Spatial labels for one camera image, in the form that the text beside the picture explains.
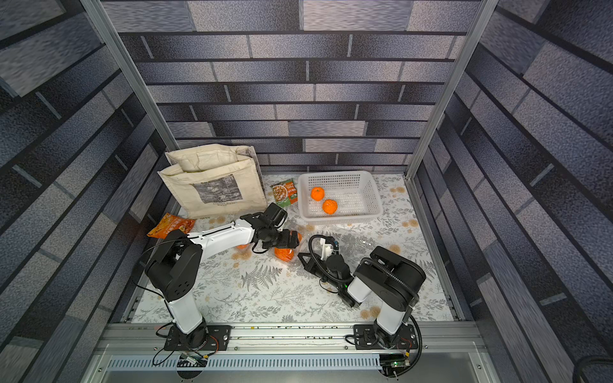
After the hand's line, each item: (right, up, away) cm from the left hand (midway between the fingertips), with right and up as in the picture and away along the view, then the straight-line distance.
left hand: (292, 243), depth 90 cm
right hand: (+2, -3, -5) cm, 6 cm away
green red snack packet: (-5, +20, +20) cm, 29 cm away
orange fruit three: (+10, +20, +16) cm, 27 cm away
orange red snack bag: (-52, +7, +7) cm, 53 cm away
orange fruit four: (+16, +14, +10) cm, 23 cm away
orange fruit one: (-3, -3, -4) cm, 6 cm away
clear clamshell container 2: (-20, -4, +2) cm, 20 cm away
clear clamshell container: (+4, -1, -3) cm, 5 cm away
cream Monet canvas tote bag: (-29, +25, -3) cm, 38 cm away
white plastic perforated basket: (+15, +18, +20) cm, 31 cm away
